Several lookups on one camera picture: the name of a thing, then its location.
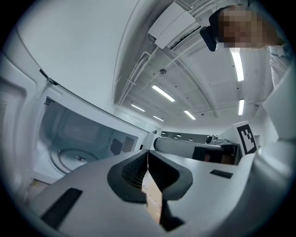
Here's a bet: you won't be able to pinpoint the round glass turntable plate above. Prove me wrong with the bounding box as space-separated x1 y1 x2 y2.
48 148 100 175

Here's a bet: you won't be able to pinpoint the person's head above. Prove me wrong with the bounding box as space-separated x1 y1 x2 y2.
222 5 285 50

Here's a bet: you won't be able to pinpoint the person's white shirt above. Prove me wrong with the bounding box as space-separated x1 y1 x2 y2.
263 43 296 144

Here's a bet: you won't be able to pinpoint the white microwave oven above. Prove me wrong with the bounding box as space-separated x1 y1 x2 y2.
0 25 159 202

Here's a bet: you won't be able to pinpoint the white ceiling pipes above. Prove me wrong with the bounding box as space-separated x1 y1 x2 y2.
117 49 218 118

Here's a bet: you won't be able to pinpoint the white ceiling air conditioner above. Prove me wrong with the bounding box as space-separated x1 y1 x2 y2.
148 1 201 50

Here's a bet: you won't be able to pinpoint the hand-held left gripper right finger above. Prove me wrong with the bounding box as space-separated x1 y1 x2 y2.
148 150 255 237

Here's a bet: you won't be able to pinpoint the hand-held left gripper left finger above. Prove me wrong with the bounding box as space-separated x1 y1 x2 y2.
29 149 163 237

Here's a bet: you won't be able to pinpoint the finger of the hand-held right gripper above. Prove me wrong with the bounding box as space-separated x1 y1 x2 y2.
153 137 207 161

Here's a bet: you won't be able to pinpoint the black head-worn camera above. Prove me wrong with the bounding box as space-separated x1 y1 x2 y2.
199 25 219 52

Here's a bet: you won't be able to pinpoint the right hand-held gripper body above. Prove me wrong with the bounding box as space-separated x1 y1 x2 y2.
205 123 258 166

